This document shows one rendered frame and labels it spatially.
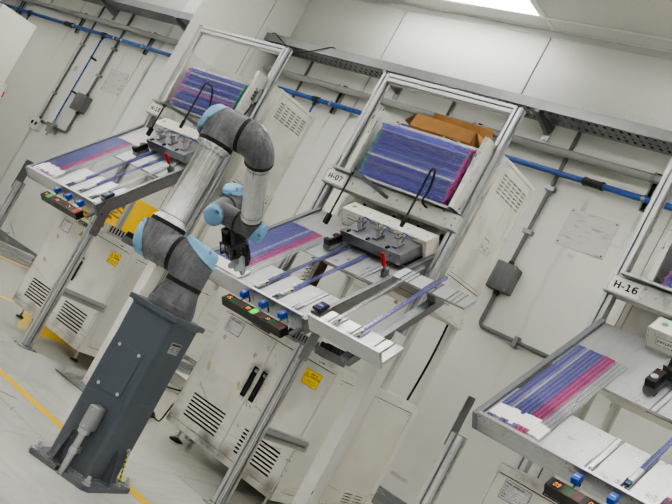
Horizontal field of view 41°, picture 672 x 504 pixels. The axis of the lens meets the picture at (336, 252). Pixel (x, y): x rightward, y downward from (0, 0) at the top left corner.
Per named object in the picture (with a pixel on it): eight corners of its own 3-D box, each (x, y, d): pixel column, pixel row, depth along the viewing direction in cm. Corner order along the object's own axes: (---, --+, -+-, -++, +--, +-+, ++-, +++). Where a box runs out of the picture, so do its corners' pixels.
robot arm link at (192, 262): (195, 288, 265) (217, 249, 266) (158, 268, 268) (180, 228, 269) (206, 293, 277) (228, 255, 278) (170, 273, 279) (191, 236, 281)
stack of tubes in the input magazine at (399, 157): (443, 204, 359) (474, 147, 361) (354, 172, 392) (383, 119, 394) (457, 217, 368) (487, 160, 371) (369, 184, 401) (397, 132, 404)
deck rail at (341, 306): (306, 334, 320) (305, 319, 317) (302, 332, 321) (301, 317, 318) (435, 268, 363) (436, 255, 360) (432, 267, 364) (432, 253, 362)
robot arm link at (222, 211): (231, 217, 302) (247, 205, 310) (203, 202, 304) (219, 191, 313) (226, 236, 306) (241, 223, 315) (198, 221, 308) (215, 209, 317)
